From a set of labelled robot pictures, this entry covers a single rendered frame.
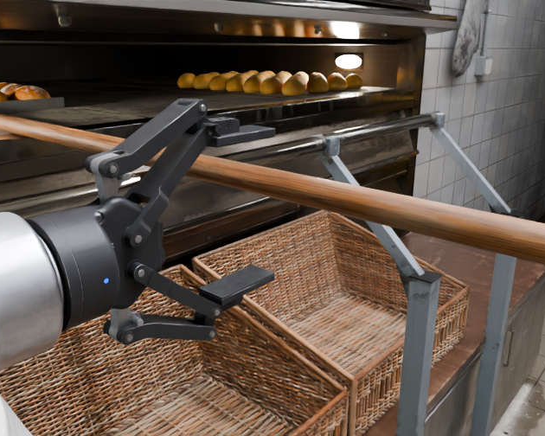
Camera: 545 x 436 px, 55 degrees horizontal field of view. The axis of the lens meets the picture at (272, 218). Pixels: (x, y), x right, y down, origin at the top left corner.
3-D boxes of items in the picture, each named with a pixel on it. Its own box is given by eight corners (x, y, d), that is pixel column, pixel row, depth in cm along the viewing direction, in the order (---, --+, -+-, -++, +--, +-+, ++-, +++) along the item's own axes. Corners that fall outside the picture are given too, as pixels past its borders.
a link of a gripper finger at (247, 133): (191, 143, 42) (190, 134, 42) (250, 133, 47) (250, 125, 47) (216, 147, 40) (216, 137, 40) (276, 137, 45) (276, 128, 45)
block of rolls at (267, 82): (172, 87, 205) (171, 73, 203) (254, 81, 239) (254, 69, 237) (293, 96, 167) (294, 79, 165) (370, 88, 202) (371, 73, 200)
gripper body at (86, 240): (-2, 201, 34) (122, 176, 40) (18, 318, 36) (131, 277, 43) (56, 227, 29) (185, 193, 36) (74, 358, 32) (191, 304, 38)
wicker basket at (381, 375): (191, 356, 132) (186, 256, 124) (323, 285, 172) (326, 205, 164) (352, 451, 101) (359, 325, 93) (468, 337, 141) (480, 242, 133)
